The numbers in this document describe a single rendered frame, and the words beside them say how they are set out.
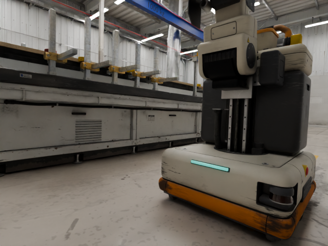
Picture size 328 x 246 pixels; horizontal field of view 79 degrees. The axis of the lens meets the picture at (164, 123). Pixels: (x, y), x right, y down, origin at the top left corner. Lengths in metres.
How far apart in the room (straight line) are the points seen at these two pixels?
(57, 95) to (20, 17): 7.90
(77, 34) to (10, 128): 8.49
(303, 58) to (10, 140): 1.84
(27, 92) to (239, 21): 1.29
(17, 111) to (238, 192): 1.53
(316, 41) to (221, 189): 11.56
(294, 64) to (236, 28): 0.33
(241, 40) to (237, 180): 0.55
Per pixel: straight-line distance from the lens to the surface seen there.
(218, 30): 1.02
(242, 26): 0.98
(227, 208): 0.91
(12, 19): 9.32
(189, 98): 2.53
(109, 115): 2.06
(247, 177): 0.84
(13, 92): 1.54
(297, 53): 1.14
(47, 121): 1.82
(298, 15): 11.41
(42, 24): 9.54
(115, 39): 1.88
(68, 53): 1.44
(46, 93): 1.58
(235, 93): 1.10
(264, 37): 1.26
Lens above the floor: 0.47
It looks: 3 degrees down
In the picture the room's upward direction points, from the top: 2 degrees clockwise
